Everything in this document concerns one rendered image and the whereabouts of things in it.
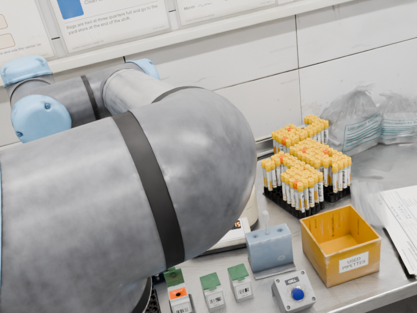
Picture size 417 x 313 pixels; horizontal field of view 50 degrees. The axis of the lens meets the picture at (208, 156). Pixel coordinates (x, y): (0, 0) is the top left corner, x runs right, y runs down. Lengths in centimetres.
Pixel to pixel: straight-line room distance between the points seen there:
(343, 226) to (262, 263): 22
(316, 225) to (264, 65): 55
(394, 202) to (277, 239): 38
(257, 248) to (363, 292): 25
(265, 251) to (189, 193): 80
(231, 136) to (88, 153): 10
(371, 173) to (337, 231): 31
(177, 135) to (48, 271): 11
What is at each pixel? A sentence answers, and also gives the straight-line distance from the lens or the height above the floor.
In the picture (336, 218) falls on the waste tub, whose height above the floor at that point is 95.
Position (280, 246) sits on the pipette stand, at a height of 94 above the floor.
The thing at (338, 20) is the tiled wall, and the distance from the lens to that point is 149.
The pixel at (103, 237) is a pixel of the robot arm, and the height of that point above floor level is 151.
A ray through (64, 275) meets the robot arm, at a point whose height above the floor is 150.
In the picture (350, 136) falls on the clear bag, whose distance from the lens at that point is 145.
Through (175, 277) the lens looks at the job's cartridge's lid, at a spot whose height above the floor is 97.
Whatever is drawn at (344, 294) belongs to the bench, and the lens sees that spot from 106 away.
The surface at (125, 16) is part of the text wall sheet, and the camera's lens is 128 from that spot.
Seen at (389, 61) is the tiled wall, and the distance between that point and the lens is 164.
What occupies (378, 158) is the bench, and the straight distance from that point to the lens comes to 148.
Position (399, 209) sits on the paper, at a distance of 126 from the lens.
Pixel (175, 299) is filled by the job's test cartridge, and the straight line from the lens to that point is 99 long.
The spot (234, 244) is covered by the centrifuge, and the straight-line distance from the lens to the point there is 116.
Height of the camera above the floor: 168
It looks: 31 degrees down
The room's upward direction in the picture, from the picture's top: 11 degrees counter-clockwise
